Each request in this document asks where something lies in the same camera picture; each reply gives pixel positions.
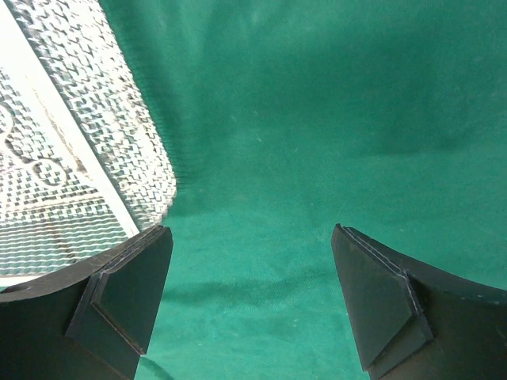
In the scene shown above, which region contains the metal mesh instrument tray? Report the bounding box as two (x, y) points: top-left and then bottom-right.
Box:
(1, 1), (176, 287)

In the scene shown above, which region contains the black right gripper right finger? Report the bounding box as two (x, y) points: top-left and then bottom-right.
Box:
(331, 225), (506, 379)

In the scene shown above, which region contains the green surgical cloth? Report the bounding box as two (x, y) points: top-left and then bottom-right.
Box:
(97, 1), (506, 379)

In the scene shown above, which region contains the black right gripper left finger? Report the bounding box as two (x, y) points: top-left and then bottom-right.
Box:
(1, 226), (173, 379)

